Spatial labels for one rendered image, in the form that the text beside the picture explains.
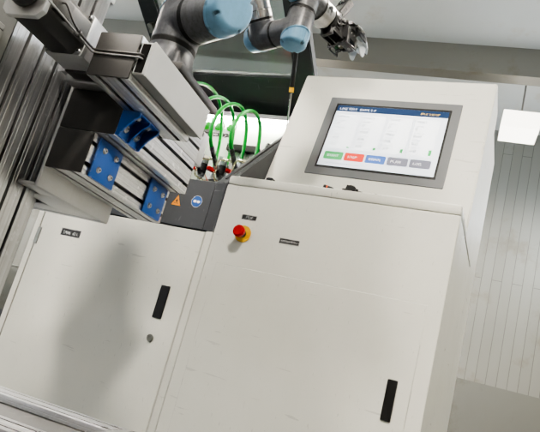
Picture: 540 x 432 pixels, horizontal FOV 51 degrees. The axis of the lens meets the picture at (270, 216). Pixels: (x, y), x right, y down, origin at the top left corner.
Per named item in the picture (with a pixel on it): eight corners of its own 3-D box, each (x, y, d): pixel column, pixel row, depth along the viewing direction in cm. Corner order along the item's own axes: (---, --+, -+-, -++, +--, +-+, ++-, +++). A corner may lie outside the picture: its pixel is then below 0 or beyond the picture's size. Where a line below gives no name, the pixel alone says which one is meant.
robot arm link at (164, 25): (176, 64, 151) (191, 20, 154) (209, 55, 141) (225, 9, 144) (140, 39, 142) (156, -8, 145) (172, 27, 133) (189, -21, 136)
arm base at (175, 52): (175, 69, 131) (188, 31, 133) (119, 63, 135) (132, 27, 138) (200, 100, 144) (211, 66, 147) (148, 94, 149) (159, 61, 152)
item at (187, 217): (51, 202, 201) (66, 161, 204) (59, 207, 205) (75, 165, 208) (201, 230, 175) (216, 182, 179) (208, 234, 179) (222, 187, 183)
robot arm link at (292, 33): (281, 58, 162) (291, 25, 165) (312, 51, 155) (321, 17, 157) (263, 43, 157) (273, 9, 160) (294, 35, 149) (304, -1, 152)
